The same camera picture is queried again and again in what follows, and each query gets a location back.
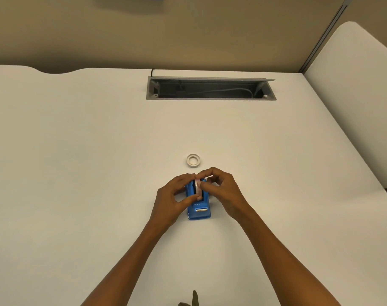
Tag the grey metal partition post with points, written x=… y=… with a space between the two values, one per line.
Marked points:
x=327 y=33

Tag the clear tape roll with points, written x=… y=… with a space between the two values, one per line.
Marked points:
x=198 y=186

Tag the person's right forearm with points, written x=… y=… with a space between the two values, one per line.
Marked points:
x=282 y=254

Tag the person's right hand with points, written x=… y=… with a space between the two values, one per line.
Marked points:
x=228 y=194

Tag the person's left thumb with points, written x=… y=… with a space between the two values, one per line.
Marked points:
x=187 y=203

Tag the person's right thumb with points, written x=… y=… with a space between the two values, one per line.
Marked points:
x=209 y=186

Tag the person's left forearm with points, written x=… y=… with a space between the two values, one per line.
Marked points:
x=129 y=267

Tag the white empty tape core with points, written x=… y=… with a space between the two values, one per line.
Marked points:
x=193 y=160

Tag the blue tape dispenser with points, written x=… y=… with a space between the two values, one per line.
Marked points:
x=198 y=211

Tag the white desk divider panel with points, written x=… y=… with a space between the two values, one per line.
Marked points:
x=356 y=101

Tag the person's left hand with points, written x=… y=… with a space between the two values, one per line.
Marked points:
x=163 y=203

